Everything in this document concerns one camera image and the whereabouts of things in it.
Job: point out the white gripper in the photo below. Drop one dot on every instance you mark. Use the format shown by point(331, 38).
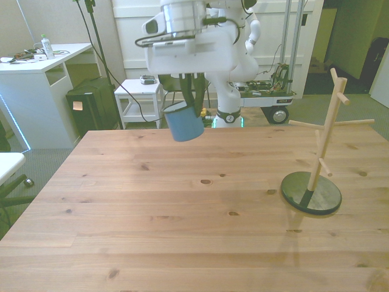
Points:
point(212, 57)

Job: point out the blue enamel mug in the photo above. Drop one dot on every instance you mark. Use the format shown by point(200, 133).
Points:
point(185, 126)

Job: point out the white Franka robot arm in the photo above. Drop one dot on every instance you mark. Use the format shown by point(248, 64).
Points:
point(231, 76)

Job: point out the wooden mug tree black base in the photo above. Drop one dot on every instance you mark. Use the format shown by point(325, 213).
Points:
point(326, 127)

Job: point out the black plastic chair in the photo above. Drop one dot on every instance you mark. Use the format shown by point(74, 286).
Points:
point(170, 83)

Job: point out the yellow emergency stop button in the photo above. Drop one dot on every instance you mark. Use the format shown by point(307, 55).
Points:
point(203, 112)

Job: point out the small grey electronic device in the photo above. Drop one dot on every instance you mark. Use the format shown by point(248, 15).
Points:
point(147, 80)

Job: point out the small white side table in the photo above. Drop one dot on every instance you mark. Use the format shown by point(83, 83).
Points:
point(138, 86)

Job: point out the wheeled robot cart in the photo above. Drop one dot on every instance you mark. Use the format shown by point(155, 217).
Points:
point(279, 115)

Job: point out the black computer case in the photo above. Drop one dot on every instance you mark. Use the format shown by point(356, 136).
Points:
point(94, 106)

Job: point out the black tripod stand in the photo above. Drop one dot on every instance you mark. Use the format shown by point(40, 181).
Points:
point(98, 39)

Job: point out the orange sticky note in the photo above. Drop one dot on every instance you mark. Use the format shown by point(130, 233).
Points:
point(77, 106)

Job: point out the clear plastic bottle green cap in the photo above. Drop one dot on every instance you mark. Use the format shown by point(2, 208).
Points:
point(48, 48)

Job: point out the white power adapter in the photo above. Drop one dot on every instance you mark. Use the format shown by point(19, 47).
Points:
point(39, 57)

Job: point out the white desk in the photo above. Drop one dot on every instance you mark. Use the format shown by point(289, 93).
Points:
point(33, 91)

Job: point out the white rounded table top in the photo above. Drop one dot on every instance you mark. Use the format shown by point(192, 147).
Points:
point(9, 164)

